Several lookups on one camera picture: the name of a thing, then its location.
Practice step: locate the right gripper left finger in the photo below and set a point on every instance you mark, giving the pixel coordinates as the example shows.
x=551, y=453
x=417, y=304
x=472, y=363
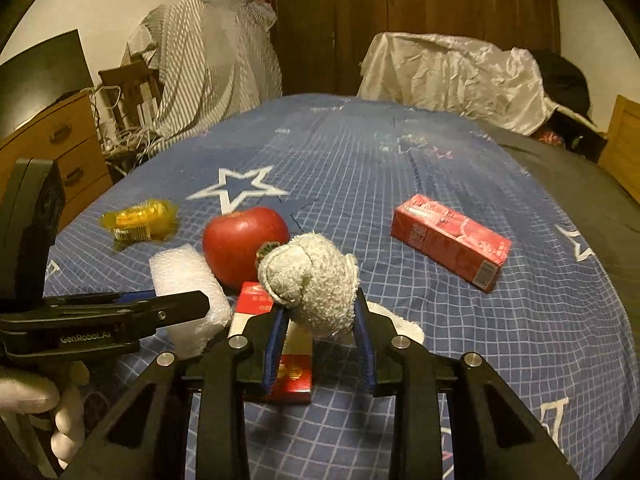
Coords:
x=145, y=435

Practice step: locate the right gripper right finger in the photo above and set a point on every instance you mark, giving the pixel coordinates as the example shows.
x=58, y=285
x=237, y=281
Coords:
x=493, y=434

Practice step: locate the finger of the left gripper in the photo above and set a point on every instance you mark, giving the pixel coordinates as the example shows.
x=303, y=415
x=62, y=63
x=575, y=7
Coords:
x=151, y=313
x=98, y=298

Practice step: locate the white foam roll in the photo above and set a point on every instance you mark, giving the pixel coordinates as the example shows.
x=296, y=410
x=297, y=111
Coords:
x=184, y=269

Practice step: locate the pink red carton box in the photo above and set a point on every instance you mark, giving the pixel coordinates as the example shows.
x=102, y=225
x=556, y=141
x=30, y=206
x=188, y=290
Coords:
x=450, y=238

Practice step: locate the white gloved hand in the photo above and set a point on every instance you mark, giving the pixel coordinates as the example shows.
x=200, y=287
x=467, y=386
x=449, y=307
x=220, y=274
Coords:
x=56, y=389

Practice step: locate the red apple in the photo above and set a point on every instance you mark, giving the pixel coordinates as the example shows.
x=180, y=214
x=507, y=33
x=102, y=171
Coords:
x=232, y=241

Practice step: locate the red cigarette pack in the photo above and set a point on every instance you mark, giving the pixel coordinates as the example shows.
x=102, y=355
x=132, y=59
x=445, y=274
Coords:
x=278, y=372

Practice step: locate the wooden chest of drawers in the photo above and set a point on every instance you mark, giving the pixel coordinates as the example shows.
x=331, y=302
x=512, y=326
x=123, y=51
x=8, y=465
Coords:
x=65, y=133

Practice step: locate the blue star-pattern bedsheet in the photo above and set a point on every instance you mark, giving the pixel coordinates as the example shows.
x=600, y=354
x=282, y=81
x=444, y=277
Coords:
x=554, y=326

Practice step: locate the wooden chair back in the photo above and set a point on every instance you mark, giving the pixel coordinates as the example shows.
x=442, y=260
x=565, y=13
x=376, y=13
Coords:
x=133, y=93

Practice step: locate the black flat television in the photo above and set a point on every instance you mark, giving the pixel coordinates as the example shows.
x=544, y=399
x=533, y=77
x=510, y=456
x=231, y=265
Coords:
x=40, y=77

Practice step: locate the striped cloth cover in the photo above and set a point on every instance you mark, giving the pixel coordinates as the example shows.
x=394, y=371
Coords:
x=213, y=62

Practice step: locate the dark grey bed cover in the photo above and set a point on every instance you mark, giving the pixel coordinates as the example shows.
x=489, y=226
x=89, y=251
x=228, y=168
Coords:
x=600, y=208

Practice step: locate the wooden bed headboard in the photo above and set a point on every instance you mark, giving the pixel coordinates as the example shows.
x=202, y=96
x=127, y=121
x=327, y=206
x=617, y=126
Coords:
x=621, y=155

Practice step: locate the dark wooden door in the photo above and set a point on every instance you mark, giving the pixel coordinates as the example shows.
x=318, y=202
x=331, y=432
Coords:
x=304, y=39

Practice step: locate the silver satin cloth cover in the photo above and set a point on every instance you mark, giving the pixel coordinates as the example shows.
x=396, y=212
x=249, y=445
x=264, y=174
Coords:
x=465, y=76

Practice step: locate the black clothes pile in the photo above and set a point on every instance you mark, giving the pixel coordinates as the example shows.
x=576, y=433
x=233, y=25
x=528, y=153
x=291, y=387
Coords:
x=563, y=81

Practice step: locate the dark wooden wardrobe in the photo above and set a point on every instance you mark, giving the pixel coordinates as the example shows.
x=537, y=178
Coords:
x=529, y=24

